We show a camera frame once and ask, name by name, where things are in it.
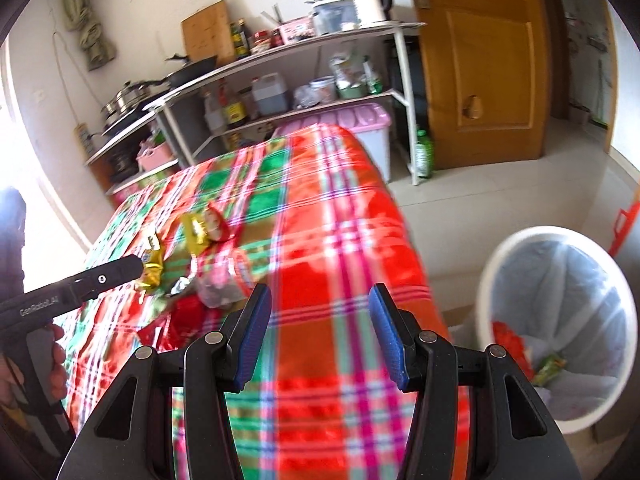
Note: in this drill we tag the window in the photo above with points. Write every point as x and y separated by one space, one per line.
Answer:
30 170

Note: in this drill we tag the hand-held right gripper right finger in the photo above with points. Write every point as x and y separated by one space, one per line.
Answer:
387 340

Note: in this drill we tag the clear bin liner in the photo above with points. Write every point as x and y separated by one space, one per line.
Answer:
575 300

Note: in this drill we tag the beige power strip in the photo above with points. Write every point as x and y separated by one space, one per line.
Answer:
82 137

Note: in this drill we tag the green plastic bottle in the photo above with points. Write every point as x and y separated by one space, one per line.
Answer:
424 157

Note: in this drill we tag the red sauce jar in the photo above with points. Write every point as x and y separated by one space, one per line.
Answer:
260 42
276 37

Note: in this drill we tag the yellow label sauce bottle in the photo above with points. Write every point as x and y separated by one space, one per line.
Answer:
234 110

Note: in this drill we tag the red plastic bag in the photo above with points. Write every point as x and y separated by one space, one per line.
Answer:
510 345

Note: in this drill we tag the wooden door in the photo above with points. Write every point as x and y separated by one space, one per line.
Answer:
480 60

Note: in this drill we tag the gold and red wrapper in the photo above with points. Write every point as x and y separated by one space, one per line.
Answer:
200 227

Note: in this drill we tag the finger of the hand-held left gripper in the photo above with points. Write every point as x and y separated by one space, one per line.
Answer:
110 272

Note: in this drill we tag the wooden cutting board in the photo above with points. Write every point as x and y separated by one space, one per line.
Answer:
207 35

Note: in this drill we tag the black induction cooker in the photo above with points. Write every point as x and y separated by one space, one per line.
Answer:
125 125

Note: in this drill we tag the silver wrapper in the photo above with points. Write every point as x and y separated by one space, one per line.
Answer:
180 286

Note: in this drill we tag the person's left hand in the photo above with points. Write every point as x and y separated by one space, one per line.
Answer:
57 360

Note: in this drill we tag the pink lidded storage box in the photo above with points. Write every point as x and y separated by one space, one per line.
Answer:
340 120

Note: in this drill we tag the dark sauce bottle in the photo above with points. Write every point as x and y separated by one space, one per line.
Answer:
245 37

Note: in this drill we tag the red printed snack packet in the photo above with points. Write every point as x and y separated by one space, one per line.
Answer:
185 320

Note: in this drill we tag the green oil bottle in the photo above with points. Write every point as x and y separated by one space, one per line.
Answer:
236 42

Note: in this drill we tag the knotted plastic bag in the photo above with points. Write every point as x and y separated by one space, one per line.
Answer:
305 97

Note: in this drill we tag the white food bag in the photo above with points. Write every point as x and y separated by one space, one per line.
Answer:
347 72

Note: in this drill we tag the clear jar white lid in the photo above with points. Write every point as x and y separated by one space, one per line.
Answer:
322 91

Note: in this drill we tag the white plastic bottle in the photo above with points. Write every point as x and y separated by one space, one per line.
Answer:
214 115

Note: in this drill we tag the pink plastic basket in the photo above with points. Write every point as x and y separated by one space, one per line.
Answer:
155 157

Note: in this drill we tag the plastic jug dark liquid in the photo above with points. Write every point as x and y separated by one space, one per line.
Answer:
270 95

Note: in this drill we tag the gold snack wrapper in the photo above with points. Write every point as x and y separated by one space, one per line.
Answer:
152 270

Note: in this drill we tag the dark glass jar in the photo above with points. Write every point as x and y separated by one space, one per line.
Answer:
248 105

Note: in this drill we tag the black wok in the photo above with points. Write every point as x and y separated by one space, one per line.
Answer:
195 71

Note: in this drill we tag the green bowl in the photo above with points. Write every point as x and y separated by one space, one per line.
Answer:
351 92

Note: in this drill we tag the plaid tablecloth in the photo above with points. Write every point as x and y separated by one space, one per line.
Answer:
340 260

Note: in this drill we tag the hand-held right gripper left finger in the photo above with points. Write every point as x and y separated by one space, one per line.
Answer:
252 340

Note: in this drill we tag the green food packet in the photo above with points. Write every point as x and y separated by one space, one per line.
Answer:
372 77

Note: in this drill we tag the steel steamer pot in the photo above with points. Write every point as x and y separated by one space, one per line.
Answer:
127 100

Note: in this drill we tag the brown door frame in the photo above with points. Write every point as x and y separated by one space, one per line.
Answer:
557 60

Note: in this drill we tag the grey plastic container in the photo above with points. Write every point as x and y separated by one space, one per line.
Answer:
332 17

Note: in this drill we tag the white trash bin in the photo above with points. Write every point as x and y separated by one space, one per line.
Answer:
484 300

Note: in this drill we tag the low white kitchen rack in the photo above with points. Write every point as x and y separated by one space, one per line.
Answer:
100 154

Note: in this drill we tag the green hanging cloth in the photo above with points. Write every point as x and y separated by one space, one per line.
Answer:
92 45

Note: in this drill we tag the tall white kitchen rack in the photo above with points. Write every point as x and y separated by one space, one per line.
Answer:
280 51

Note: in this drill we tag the small black appliance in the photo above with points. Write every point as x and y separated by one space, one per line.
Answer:
120 165

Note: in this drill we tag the green snack wrapper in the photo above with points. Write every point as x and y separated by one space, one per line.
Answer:
549 370

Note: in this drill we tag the clear plastic bag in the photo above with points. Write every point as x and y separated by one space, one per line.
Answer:
222 287

